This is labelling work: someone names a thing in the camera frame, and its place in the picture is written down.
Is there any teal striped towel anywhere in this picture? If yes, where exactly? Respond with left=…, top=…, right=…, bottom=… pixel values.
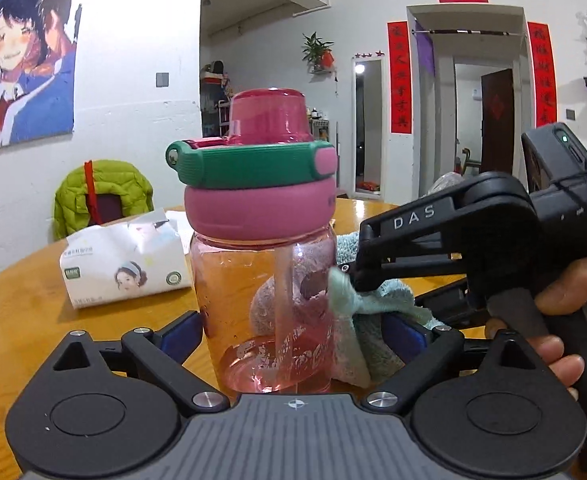
left=250, top=231, right=444, bottom=390

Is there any pink water bottle green handle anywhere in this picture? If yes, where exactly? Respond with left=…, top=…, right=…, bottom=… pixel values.
left=166, top=88, right=337, bottom=396

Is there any person right hand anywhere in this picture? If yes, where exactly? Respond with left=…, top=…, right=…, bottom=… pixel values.
left=483, top=254, right=587, bottom=401

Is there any plastic bag of rubber bands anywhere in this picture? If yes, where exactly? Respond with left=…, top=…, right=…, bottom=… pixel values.
left=427, top=171, right=465, bottom=195

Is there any white tissue pack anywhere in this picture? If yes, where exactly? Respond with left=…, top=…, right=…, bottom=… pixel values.
left=59, top=211, right=192, bottom=309

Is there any dark brown door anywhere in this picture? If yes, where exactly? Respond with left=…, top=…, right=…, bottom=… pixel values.
left=480, top=70, right=515, bottom=174

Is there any red couplet right banner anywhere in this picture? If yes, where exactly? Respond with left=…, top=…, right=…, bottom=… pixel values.
left=528, top=22, right=558, bottom=127

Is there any red couplet banner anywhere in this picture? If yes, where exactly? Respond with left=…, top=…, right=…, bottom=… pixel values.
left=528, top=22, right=558, bottom=127
left=387, top=21, right=413, bottom=134

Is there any white paper sheet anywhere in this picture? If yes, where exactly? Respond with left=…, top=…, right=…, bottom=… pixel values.
left=166, top=210, right=194, bottom=243

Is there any purple curtain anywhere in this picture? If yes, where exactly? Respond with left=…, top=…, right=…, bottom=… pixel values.
left=414, top=21, right=435, bottom=76

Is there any potted plant on shelf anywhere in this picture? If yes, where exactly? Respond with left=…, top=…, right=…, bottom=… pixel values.
left=302, top=32, right=335, bottom=75

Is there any anime poster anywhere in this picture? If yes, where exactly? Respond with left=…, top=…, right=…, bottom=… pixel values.
left=0, top=0, right=82, bottom=148

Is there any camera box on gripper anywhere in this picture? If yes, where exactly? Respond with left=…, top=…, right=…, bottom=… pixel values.
left=521, top=122, right=587, bottom=218

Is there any wall mirror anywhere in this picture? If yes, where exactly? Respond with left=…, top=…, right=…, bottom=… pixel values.
left=353, top=53, right=385, bottom=200

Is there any grey wall switch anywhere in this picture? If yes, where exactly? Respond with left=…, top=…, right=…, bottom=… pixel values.
left=156, top=73, right=169, bottom=88

